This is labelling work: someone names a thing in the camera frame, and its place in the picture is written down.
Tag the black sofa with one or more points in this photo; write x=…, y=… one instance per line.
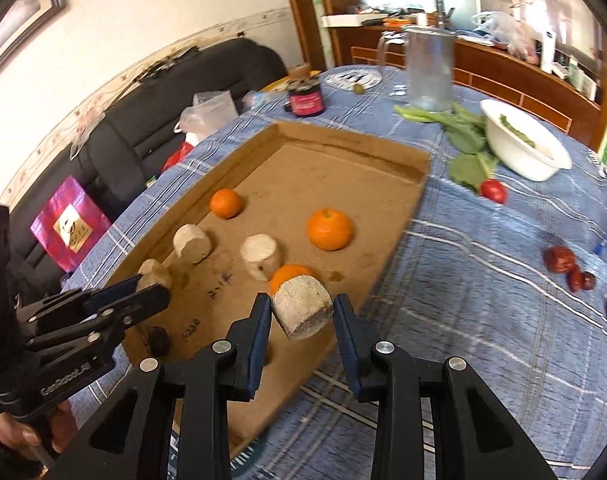
x=148, y=125

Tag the blue plaid blanket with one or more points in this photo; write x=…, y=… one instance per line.
x=483, y=335

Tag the white yam chunk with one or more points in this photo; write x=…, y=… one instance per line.
x=192, y=242
x=153, y=272
x=261, y=257
x=303, y=307

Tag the framed wall picture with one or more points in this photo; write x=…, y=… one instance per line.
x=18, y=10

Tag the red plastic bag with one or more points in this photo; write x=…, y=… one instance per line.
x=178, y=155

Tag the person's left hand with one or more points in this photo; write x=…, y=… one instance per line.
x=13, y=437

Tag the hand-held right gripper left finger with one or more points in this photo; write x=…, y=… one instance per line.
x=258, y=345

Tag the pink gift bag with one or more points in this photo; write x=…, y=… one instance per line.
x=68, y=227

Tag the white bowl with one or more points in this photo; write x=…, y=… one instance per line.
x=526, y=157

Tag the orange tangerine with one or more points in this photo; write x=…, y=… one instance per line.
x=227, y=203
x=288, y=275
x=329, y=230

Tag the white flat box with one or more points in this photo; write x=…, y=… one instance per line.
x=343, y=20

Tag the red tomato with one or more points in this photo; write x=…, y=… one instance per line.
x=493, y=191

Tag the patterned round plate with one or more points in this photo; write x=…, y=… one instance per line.
x=343, y=78

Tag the white plastic bag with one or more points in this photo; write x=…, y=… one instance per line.
x=508, y=30

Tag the tall white box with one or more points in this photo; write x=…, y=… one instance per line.
x=548, y=52

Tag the clear plastic bag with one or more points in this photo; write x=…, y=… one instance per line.
x=208, y=115

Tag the small wooden box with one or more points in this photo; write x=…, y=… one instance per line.
x=298, y=70

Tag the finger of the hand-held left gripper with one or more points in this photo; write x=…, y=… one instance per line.
x=143, y=302
x=113, y=291

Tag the dark jar with pink label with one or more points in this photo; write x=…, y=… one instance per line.
x=306, y=97

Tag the green leaves in bowl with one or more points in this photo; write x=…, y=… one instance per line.
x=516, y=132

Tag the cardboard tray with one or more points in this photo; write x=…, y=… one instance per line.
x=303, y=185

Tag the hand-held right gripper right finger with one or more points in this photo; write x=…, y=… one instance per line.
x=348, y=350

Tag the clear glass pitcher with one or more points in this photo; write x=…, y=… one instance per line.
x=428, y=67

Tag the green bok choy leaves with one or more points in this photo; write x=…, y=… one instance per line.
x=463, y=140

